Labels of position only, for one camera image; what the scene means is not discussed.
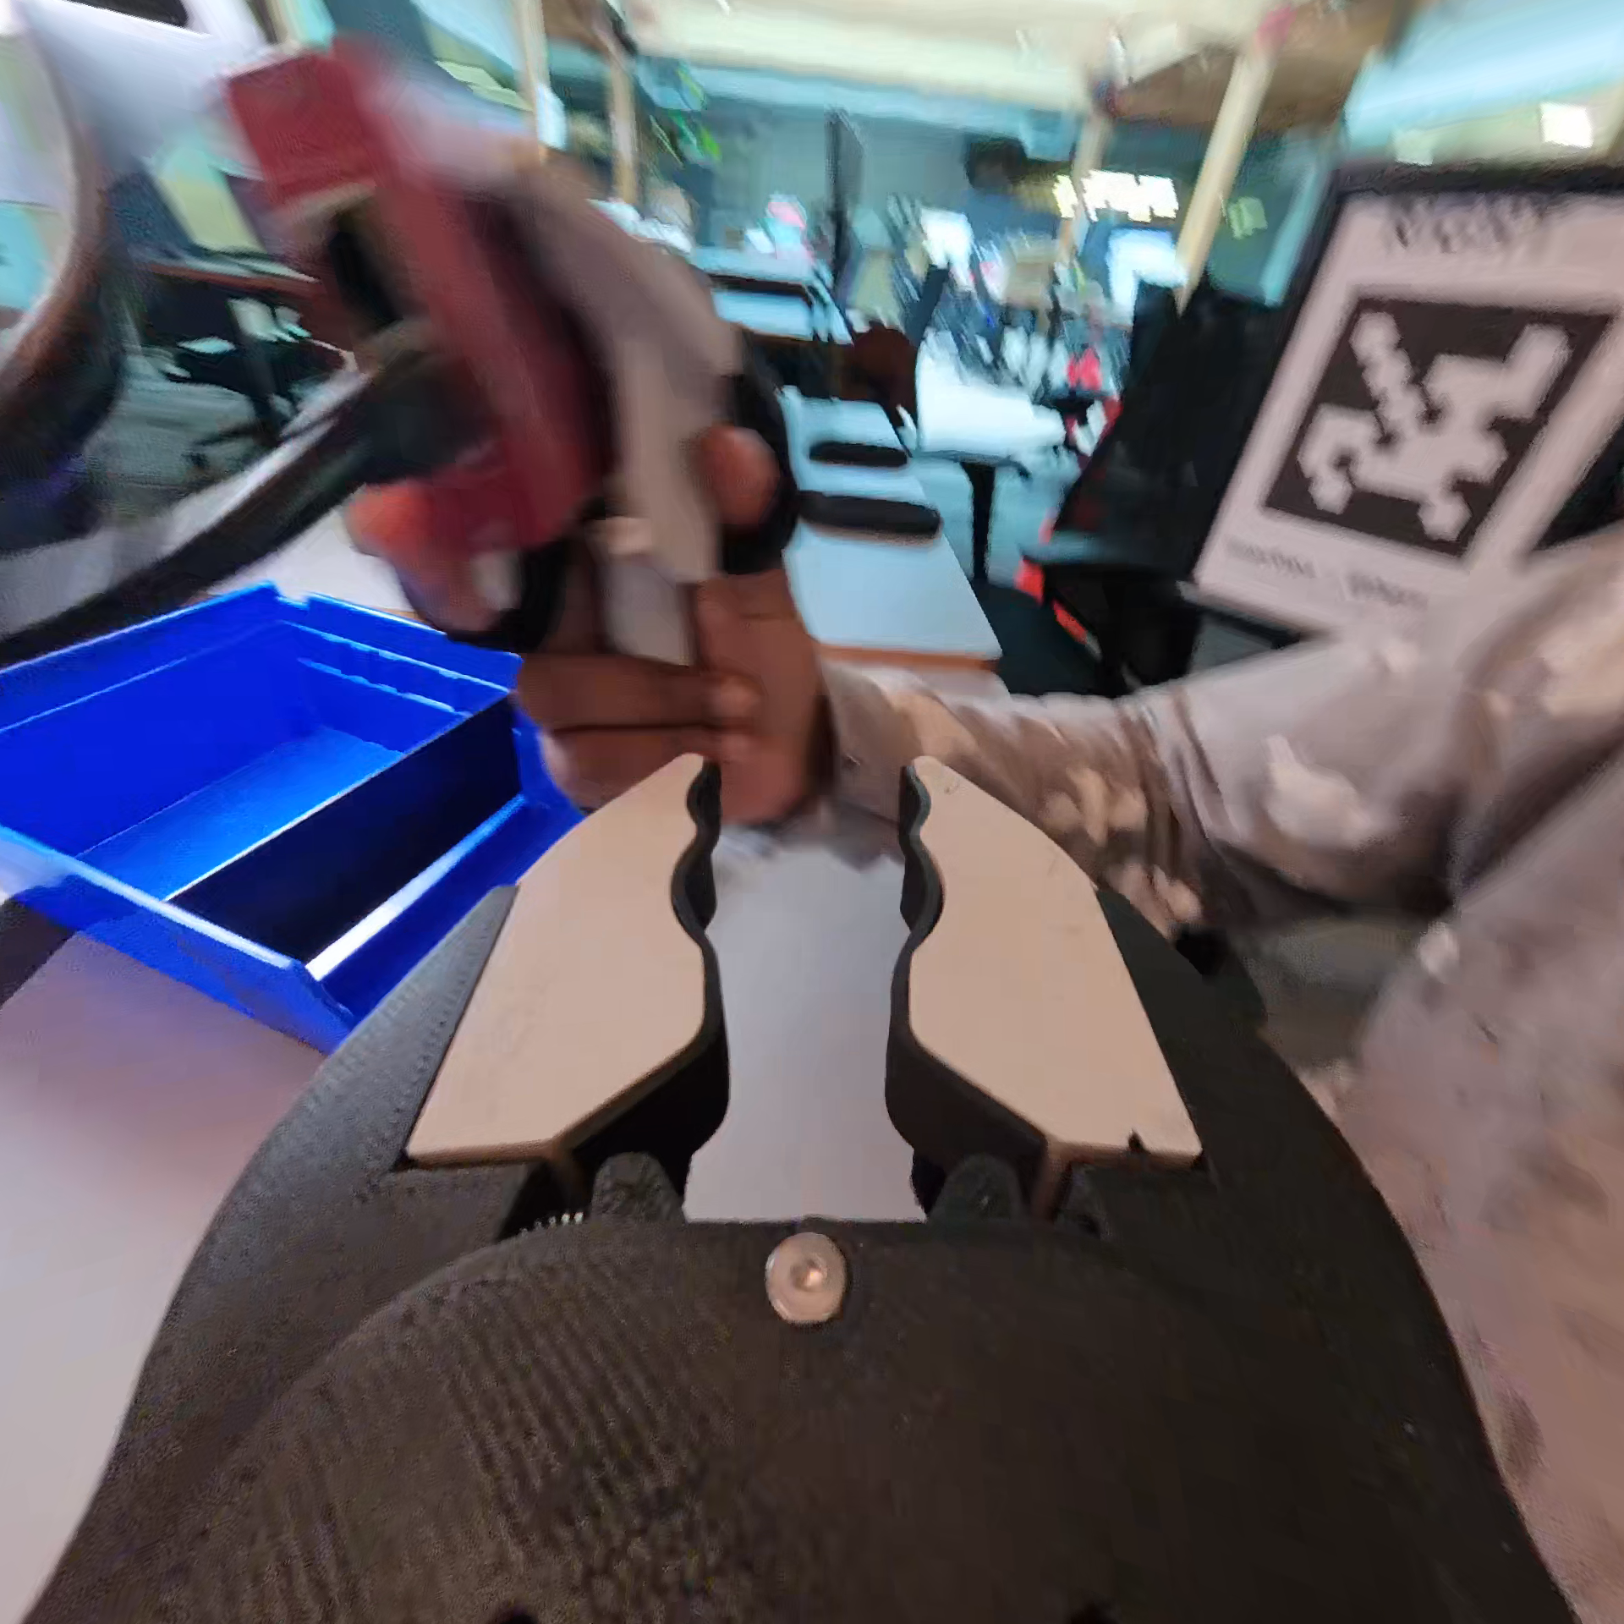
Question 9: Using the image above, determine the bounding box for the printed fiducial tag sign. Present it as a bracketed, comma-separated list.
[1193, 166, 1624, 635]

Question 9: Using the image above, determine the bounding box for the black ethernet cable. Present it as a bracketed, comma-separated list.
[0, 76, 498, 635]

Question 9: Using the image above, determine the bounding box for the person's right forearm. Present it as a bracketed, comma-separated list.
[812, 534, 1624, 941]

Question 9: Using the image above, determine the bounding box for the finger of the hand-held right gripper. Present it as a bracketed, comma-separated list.
[502, 166, 746, 423]

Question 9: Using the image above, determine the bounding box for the person's torso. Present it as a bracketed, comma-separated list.
[1330, 747, 1624, 1624]

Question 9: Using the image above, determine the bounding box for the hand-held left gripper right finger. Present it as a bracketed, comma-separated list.
[885, 755, 1206, 1177]

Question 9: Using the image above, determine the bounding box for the red metal ethernet adapter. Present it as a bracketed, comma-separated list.
[223, 52, 598, 559]

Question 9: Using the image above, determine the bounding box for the blue plastic bin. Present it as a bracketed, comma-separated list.
[0, 583, 587, 1056]

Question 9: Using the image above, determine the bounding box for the person's right hand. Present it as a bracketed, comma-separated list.
[345, 423, 834, 830]

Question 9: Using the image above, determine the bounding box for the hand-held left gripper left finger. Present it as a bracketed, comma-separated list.
[404, 755, 733, 1180]

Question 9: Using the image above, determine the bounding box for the black office chair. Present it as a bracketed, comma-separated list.
[1020, 272, 1282, 693]

